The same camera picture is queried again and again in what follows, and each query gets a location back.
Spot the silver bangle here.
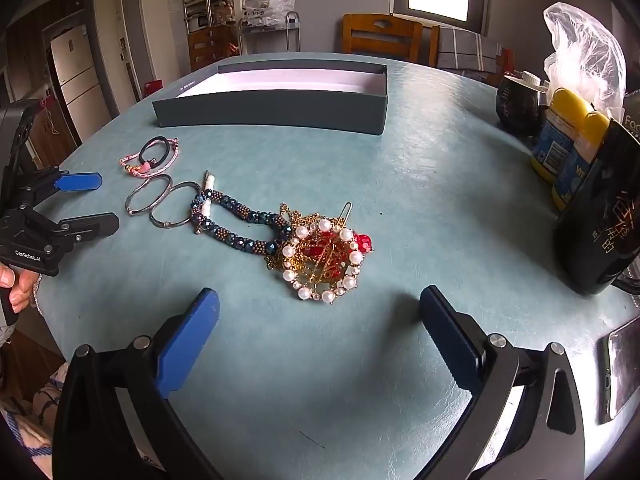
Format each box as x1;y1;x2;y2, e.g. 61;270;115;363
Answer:
125;175;173;217
150;181;202;230

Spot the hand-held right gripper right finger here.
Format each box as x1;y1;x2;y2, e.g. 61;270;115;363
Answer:
419;285;586;480

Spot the smartphone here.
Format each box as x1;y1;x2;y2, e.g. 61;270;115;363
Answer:
597;316;640;427

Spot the gold chain with red beads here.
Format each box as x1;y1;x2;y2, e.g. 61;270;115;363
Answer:
265;204;376;296

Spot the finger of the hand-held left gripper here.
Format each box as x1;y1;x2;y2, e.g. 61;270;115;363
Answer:
22;211;120;262
14;166;103;207

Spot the black glossy package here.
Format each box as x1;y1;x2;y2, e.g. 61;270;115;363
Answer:
555;119;640;297

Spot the blue beaded bracelet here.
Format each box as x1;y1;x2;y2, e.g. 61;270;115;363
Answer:
189;187;296;261

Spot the clear plastic bag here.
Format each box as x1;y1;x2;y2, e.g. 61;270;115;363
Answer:
542;2;629;112

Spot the metal shelf rack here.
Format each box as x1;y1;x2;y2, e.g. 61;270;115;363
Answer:
182;0;242;73

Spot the white door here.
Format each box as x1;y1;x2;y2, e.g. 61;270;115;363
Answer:
92;0;142;107

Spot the person's checked quilted clothing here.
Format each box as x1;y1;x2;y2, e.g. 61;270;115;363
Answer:
0;360;71;463

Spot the pink cord bracelet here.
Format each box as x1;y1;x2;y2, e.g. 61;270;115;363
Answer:
119;136;180;178

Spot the white plastic bag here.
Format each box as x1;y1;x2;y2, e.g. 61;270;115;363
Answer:
242;0;297;24

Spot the white fridge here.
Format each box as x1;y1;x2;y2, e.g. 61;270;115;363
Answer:
49;24;102;142

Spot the dark teal jewelry box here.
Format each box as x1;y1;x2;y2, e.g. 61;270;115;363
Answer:
152;56;390;136

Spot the black mug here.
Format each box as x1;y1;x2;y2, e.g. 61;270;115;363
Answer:
496;74;549;137

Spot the grey checked cloth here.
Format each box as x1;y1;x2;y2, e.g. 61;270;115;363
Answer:
437;26;499;72

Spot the metal cart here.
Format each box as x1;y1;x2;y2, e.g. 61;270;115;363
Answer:
239;10;302;56

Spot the black hair tie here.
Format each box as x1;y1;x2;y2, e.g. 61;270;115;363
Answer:
138;136;173;167

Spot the wooden chair with cloth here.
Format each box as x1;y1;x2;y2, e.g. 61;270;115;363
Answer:
429;24;502;82

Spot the person's left hand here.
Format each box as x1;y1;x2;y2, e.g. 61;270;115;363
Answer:
0;261;41;314

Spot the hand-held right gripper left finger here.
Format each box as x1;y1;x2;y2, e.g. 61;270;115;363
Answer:
52;287;223;480

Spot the yellow capped bottle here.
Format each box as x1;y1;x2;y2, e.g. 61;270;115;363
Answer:
551;110;612;212
531;87;592;184

